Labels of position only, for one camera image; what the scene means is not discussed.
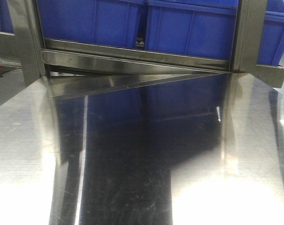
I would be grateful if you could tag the stainless steel shelf rack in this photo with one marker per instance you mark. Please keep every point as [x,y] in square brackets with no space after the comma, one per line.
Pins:
[37,56]

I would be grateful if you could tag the blue plastic bin left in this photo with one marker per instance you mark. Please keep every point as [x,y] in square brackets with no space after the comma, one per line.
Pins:
[102,22]

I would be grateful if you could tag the blue plastic bin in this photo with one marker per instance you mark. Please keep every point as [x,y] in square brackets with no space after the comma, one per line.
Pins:
[102,22]
[200,28]

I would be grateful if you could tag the blue plastic bin right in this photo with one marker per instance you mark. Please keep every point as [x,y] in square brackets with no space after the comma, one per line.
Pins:
[200,28]

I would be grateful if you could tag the blue bin far right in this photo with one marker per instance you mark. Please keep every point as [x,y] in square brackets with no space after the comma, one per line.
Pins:
[272,40]

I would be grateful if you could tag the blue bin far left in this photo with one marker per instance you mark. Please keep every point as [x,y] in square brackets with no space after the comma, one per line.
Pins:
[5,18]

